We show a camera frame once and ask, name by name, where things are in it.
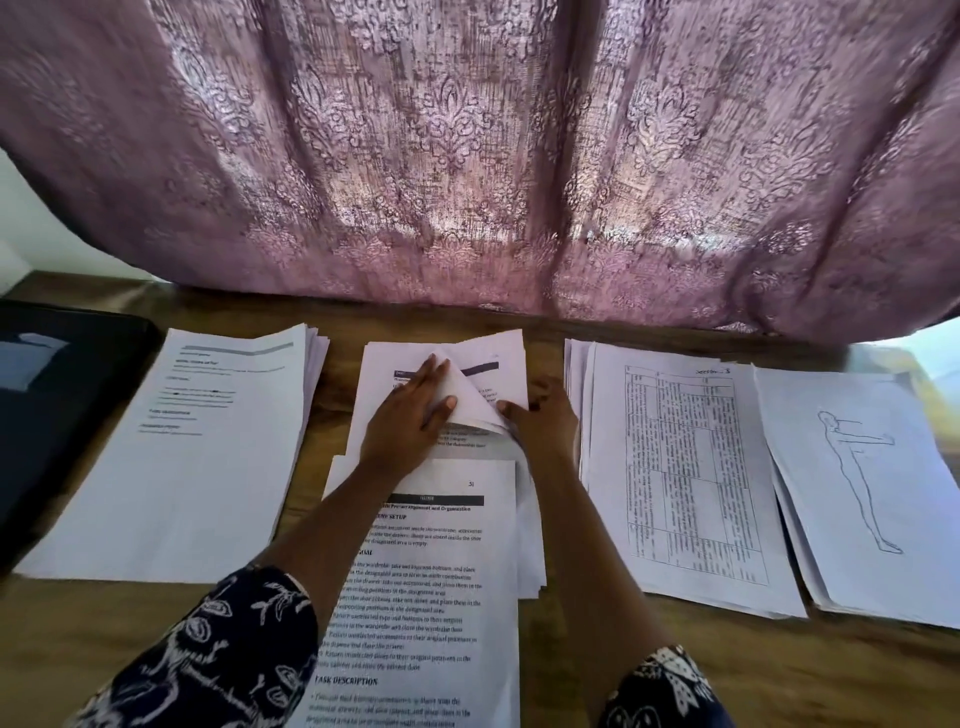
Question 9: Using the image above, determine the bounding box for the person's left hand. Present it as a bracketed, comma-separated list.
[355, 352, 461, 485]

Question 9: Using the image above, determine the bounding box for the person's right hand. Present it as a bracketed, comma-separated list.
[495, 373, 582, 477]

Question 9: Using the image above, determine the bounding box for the dark-header text paper pile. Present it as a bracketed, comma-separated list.
[343, 327, 551, 600]

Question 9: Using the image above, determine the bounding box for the table-print paper pile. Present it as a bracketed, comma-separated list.
[562, 337, 810, 621]

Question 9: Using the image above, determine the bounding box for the stack with dark header bar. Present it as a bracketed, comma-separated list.
[283, 453, 524, 728]

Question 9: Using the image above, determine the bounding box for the stack of printed papers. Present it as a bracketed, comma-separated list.
[12, 321, 332, 588]

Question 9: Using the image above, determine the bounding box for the black folder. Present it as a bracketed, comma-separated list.
[0, 297, 168, 576]

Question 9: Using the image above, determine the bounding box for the person's right forearm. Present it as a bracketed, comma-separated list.
[522, 457, 672, 702]

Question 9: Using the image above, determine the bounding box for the pink patterned curtain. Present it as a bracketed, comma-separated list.
[0, 0, 960, 348]

